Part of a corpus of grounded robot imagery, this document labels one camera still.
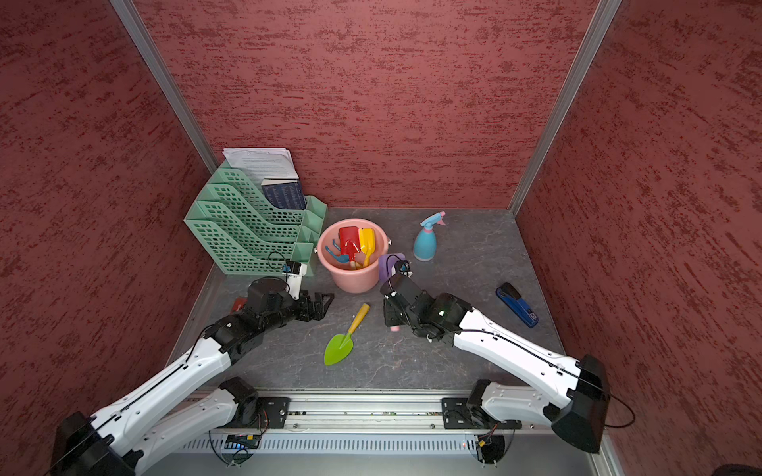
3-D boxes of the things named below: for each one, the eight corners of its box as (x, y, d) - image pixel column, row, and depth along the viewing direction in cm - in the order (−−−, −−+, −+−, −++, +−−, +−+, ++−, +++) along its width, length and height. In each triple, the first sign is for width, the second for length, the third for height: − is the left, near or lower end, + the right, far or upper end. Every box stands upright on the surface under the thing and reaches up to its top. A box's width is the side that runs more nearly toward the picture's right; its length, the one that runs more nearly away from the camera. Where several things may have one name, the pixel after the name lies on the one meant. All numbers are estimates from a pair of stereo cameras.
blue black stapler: (527, 330, 91) (533, 324, 87) (495, 293, 99) (499, 286, 96) (536, 325, 92) (542, 318, 88) (503, 288, 100) (508, 281, 97)
